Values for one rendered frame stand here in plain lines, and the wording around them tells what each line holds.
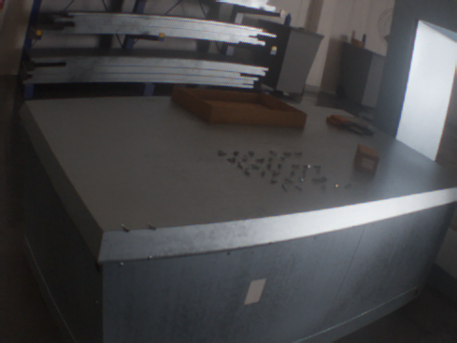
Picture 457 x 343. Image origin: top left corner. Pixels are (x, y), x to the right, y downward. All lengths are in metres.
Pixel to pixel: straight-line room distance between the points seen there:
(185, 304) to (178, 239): 0.25
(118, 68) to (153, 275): 3.84
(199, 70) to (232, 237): 4.22
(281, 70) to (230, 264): 5.15
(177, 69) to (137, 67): 0.46
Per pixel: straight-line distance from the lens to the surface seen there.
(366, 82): 7.44
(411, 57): 2.71
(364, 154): 1.64
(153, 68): 4.96
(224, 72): 5.37
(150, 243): 0.96
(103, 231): 0.91
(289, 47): 6.17
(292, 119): 1.92
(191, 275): 1.14
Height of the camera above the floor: 1.09
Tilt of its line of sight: 20 degrees down
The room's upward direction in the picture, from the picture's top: 14 degrees clockwise
